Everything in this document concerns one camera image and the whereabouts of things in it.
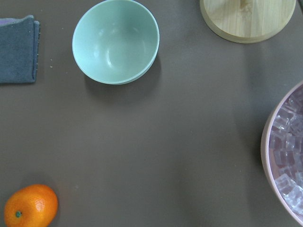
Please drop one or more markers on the orange mandarin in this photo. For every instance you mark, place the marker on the orange mandarin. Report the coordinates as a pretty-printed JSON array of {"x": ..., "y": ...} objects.
[{"x": 33, "y": 206}]

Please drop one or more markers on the green bowl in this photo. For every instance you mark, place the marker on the green bowl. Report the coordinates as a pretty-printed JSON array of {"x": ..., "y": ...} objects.
[{"x": 116, "y": 41}]

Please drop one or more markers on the wooden stand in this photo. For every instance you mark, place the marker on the wooden stand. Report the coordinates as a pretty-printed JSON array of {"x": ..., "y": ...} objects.
[{"x": 247, "y": 21}]

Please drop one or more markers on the pink bowl of ice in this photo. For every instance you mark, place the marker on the pink bowl of ice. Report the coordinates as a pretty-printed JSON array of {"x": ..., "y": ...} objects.
[{"x": 282, "y": 151}]

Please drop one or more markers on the grey folded cloth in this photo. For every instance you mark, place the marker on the grey folded cloth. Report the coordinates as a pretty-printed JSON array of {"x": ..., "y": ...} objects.
[{"x": 19, "y": 42}]

